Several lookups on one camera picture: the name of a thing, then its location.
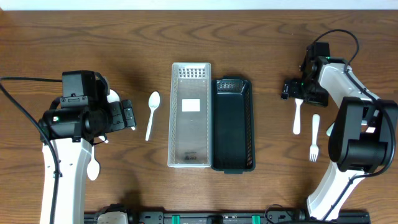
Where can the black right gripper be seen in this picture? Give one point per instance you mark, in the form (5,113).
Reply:
(300,90)

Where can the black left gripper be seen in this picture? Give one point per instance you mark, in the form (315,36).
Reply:
(117,115)

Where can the white plastic spoon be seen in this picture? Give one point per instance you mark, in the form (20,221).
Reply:
(113,96)
(93,168)
(104,138)
(154,103)

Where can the white plastic fork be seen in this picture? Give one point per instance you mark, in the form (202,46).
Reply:
(314,149)
(297,118)
(329,130)

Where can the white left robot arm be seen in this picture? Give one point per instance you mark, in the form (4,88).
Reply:
(71,131)

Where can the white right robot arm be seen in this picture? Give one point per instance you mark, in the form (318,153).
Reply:
(362,141)

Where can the clear perforated plastic basket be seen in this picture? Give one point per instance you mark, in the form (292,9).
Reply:
(190,123)

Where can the black perforated plastic basket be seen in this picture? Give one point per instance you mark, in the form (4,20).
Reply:
(233,147)

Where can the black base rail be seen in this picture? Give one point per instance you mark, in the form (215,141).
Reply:
(117,213)

